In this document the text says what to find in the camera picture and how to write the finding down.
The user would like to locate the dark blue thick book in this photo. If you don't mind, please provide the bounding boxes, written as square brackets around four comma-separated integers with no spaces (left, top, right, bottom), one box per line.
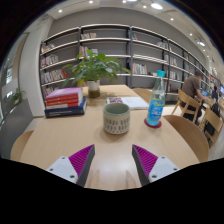
[43,97,88,119]

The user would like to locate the flat round red coaster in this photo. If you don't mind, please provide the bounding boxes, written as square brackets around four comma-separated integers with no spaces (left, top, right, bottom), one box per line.
[143,117,163,130]

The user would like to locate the open white magazine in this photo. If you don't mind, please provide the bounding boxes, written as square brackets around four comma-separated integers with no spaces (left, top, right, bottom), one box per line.
[106,96,150,111]

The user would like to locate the person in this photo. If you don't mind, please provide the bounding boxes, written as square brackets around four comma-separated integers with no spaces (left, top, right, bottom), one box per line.
[180,70,206,123]
[210,85,221,103]

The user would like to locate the black backpack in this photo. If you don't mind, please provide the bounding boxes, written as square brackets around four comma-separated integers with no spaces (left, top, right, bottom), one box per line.
[203,102,221,137]

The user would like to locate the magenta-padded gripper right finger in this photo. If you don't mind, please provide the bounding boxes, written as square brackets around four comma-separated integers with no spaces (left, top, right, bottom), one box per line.
[131,143,181,187]

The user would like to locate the round ceiling lights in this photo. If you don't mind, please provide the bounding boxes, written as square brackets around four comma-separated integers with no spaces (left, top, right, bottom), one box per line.
[58,0,208,48]

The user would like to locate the grey bookshelf unit with books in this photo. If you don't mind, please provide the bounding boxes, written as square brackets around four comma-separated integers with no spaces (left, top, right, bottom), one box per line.
[38,23,214,101]

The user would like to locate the beige patterned ceramic mug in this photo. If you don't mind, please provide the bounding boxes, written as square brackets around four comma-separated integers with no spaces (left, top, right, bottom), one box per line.
[102,102,131,136]

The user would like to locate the slatted wooden chairs group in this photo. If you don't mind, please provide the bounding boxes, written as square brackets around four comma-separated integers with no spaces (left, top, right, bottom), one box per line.
[173,88,224,148]

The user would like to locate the green potted plant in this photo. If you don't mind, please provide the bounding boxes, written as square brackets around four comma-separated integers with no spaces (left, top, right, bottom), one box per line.
[62,49,133,99]

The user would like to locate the rounded light wood chair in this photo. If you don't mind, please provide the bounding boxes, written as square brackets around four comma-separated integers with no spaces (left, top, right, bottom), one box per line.
[162,114,211,164]
[132,87,153,104]
[9,129,35,163]

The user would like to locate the clear blue-capped drink bottle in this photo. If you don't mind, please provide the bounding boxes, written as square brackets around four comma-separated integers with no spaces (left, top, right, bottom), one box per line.
[145,69,167,127]

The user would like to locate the red book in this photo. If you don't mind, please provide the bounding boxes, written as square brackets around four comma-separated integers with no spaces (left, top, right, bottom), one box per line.
[45,98,85,110]
[45,94,84,104]

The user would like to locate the pink book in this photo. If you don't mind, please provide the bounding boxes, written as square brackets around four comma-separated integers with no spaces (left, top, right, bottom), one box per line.
[45,86,84,100]

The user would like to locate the small leafy floor plant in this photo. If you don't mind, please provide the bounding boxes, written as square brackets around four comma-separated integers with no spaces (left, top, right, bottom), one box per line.
[9,87,26,106]

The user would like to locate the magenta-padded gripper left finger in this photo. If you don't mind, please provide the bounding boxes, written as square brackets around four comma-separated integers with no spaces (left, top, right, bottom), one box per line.
[45,143,96,188]

